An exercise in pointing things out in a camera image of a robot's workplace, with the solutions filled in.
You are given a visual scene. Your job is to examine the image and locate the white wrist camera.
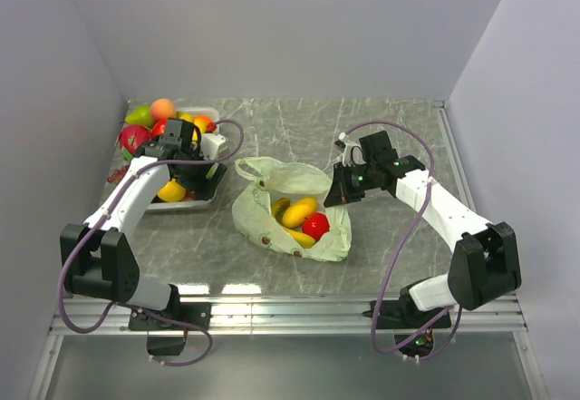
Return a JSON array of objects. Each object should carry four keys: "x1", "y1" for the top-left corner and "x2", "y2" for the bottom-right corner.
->
[
  {"x1": 335, "y1": 132, "x2": 365, "y2": 166},
  {"x1": 199, "y1": 132, "x2": 227, "y2": 161}
]

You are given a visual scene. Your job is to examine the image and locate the shiny red fake apple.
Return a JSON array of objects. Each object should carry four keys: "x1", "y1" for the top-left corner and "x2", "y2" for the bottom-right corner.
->
[{"x1": 301, "y1": 212, "x2": 330, "y2": 241}]

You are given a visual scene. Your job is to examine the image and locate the pink fake dragon fruit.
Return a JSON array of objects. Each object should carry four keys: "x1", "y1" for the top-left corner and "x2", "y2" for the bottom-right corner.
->
[{"x1": 118, "y1": 124, "x2": 151, "y2": 161}]

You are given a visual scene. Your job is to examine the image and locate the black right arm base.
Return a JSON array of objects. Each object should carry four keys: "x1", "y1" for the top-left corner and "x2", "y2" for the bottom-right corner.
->
[{"x1": 377, "y1": 297, "x2": 451, "y2": 359}]

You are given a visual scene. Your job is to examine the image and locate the large yellow banana bunch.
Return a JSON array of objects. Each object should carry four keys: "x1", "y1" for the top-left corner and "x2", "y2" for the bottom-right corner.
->
[{"x1": 271, "y1": 198, "x2": 316, "y2": 249}]

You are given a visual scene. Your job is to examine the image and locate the small yellow banana bunch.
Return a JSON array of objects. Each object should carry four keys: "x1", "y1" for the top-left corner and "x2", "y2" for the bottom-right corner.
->
[{"x1": 177, "y1": 112, "x2": 201, "y2": 143}]

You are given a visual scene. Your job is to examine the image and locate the green yellow fake pear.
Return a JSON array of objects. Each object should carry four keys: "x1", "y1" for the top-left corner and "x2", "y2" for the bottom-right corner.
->
[{"x1": 124, "y1": 105, "x2": 155, "y2": 129}]

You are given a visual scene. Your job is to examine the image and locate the red fake grape bunch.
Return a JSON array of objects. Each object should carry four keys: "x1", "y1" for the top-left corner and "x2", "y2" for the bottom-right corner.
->
[{"x1": 107, "y1": 165, "x2": 129, "y2": 185}]

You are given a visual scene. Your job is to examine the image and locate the aluminium mounting rail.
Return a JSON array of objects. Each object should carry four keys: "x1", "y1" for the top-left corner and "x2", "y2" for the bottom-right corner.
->
[{"x1": 48, "y1": 295, "x2": 527, "y2": 337}]

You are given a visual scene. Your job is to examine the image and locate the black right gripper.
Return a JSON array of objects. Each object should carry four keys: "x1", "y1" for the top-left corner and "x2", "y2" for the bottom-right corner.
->
[{"x1": 324, "y1": 161, "x2": 378, "y2": 207}]

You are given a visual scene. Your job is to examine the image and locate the white plastic fruit bin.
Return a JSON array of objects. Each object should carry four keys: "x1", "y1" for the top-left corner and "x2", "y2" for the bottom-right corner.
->
[{"x1": 147, "y1": 107, "x2": 220, "y2": 211}]

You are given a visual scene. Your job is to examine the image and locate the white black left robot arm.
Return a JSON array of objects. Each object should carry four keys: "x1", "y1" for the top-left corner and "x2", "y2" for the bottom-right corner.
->
[{"x1": 56, "y1": 118, "x2": 227, "y2": 329}]

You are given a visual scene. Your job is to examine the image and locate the yellow fake lemon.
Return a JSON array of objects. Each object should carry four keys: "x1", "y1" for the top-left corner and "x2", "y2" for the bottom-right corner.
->
[{"x1": 157, "y1": 179, "x2": 187, "y2": 203}]

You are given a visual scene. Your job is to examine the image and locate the pale green avocado plastic bag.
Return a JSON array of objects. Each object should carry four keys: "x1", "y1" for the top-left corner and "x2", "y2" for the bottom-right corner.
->
[{"x1": 232, "y1": 157, "x2": 352, "y2": 262}]

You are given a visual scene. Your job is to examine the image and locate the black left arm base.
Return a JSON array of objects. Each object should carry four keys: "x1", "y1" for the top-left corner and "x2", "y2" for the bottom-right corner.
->
[{"x1": 128, "y1": 302, "x2": 213, "y2": 367}]

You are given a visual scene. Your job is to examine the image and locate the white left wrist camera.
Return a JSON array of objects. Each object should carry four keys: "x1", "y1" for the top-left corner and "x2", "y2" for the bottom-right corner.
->
[{"x1": 199, "y1": 132, "x2": 227, "y2": 161}]

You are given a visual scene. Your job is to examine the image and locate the dark red fake plum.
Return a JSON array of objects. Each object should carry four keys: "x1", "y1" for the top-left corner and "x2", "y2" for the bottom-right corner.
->
[{"x1": 182, "y1": 191, "x2": 198, "y2": 201}]

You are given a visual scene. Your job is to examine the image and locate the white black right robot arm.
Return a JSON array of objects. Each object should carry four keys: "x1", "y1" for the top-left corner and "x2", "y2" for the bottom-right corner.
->
[{"x1": 324, "y1": 131, "x2": 522, "y2": 327}]

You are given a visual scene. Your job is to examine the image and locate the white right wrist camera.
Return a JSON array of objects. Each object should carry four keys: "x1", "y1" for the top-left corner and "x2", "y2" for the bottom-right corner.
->
[{"x1": 335, "y1": 132, "x2": 365, "y2": 166}]

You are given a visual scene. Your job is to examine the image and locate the orange fake tangerine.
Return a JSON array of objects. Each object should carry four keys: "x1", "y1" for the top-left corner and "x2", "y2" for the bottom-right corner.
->
[{"x1": 194, "y1": 115, "x2": 217, "y2": 133}]

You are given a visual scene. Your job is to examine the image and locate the orange fake peach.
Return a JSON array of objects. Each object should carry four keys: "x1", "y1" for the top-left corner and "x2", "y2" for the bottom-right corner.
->
[{"x1": 150, "y1": 98, "x2": 177, "y2": 122}]

